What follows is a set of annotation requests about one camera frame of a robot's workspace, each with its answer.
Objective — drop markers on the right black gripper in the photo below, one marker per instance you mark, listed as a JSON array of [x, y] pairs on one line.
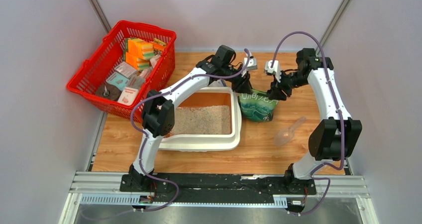
[[276, 87]]

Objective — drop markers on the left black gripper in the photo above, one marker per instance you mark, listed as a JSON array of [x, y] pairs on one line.
[[242, 84]]

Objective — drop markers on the green cat litter bag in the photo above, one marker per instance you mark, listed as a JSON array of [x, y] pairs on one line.
[[256, 107]]

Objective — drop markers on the clear plastic scoop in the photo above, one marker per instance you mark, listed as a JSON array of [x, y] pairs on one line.
[[285, 135]]

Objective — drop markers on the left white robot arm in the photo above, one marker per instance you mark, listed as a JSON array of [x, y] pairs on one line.
[[158, 108]]

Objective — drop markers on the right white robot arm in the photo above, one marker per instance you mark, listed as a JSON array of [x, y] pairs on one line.
[[337, 133]]

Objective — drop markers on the white orange litter box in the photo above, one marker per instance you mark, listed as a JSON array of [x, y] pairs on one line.
[[209, 120]]

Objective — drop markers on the white pink sponge box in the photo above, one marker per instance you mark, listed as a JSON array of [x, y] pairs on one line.
[[128, 96]]

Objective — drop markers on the orange sponge pack lower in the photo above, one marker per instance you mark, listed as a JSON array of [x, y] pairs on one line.
[[136, 62]]

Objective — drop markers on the orange sponge pack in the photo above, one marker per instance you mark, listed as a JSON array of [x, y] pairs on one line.
[[140, 48], [136, 62]]

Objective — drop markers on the orange sponge pack upper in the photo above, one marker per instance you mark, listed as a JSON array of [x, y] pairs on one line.
[[140, 48]]

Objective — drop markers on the teal card package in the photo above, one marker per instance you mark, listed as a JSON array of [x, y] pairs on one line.
[[118, 80]]

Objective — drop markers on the brown round scrubber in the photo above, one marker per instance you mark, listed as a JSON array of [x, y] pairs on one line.
[[108, 91]]

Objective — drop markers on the red plastic shopping basket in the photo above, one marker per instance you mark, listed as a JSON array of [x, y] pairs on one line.
[[95, 70]]

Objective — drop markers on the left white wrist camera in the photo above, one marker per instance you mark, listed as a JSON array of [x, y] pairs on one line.
[[250, 63]]

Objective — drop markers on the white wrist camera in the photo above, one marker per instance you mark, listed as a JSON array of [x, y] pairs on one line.
[[250, 63], [272, 67]]

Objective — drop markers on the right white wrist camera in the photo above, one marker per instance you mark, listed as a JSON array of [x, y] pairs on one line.
[[272, 67]]

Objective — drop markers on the black mounting base plate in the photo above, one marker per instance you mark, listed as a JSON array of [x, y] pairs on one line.
[[218, 188]]

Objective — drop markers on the aluminium frame rail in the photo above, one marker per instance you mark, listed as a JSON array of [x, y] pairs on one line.
[[102, 188]]

